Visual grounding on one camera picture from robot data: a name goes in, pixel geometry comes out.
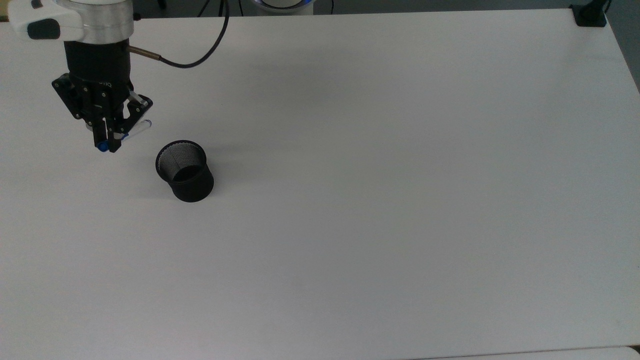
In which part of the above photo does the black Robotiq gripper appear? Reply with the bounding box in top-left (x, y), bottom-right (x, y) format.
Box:
top-left (51, 40), bottom-right (154, 154)

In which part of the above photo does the blue capped white marker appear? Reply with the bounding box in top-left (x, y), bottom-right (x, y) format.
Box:
top-left (96, 118), bottom-right (153, 153)

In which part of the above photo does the black mesh pen cup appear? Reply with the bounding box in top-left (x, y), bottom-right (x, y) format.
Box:
top-left (155, 140), bottom-right (215, 204)

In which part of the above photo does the white adjacent table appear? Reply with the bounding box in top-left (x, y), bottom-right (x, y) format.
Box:
top-left (410, 346), bottom-right (640, 360)

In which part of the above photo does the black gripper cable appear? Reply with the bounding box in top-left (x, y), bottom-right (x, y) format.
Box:
top-left (129, 0), bottom-right (231, 69)

